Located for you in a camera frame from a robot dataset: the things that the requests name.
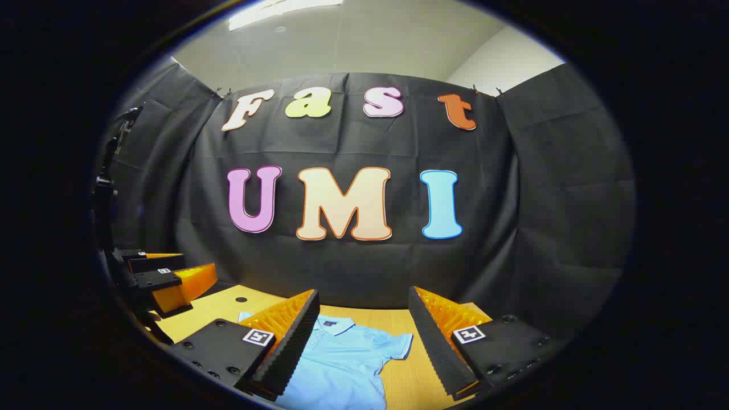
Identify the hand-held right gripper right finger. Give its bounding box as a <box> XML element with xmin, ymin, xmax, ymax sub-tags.
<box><xmin>408</xmin><ymin>286</ymin><xmax>556</xmax><ymax>400</ymax></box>

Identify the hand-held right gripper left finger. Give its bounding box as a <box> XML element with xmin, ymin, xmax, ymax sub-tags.
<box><xmin>171</xmin><ymin>289</ymin><xmax>321</xmax><ymax>402</ymax></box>

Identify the light blue T-shirt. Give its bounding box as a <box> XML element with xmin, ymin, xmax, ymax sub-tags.
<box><xmin>238</xmin><ymin>311</ymin><xmax>414</xmax><ymax>410</ymax></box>

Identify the black backdrop cloth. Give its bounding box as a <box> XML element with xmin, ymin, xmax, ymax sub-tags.
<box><xmin>100</xmin><ymin>57</ymin><xmax>637</xmax><ymax>342</ymax></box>

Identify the ceiling light panel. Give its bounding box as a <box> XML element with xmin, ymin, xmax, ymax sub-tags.
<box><xmin>228</xmin><ymin>0</ymin><xmax>344</xmax><ymax>32</ymax></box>

